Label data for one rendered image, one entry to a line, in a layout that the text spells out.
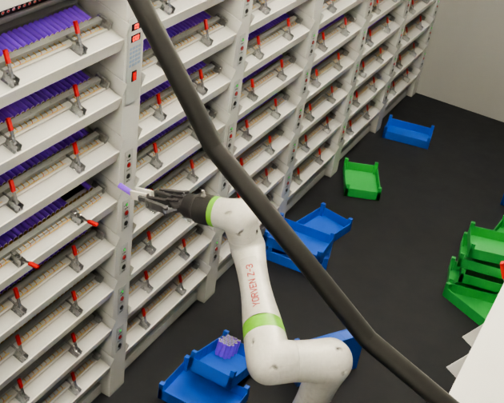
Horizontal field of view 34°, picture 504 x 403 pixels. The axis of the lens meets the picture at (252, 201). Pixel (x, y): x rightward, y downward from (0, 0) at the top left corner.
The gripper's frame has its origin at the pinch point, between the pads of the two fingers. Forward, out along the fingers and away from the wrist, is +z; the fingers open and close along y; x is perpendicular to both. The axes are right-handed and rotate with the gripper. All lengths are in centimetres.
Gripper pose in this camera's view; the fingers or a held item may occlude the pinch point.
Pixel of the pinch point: (142, 194)
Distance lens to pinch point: 258.5
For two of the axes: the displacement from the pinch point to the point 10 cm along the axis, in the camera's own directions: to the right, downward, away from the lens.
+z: -8.7, -1.9, 4.5
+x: 0.5, 8.8, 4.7
